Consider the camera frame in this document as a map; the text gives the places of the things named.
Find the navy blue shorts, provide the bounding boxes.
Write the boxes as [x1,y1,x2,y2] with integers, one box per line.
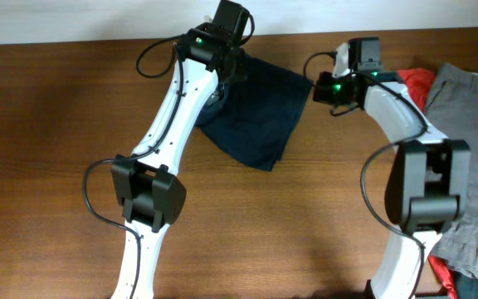
[195,56,311,172]

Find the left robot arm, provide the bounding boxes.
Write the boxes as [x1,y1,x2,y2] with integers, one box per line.
[111,1,252,298]

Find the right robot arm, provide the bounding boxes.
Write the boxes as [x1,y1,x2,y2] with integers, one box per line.
[313,37,471,299]

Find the red cloth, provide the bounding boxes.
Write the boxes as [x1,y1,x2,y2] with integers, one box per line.
[398,68,459,299]

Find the grey garment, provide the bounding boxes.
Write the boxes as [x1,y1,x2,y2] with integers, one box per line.
[425,63,478,279]

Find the right black cable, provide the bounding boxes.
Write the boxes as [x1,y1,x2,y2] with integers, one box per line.
[303,51,429,299]

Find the black cable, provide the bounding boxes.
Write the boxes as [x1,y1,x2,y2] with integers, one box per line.
[303,51,429,299]
[81,12,256,299]

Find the left black cable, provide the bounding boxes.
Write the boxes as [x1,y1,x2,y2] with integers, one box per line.
[81,12,256,299]

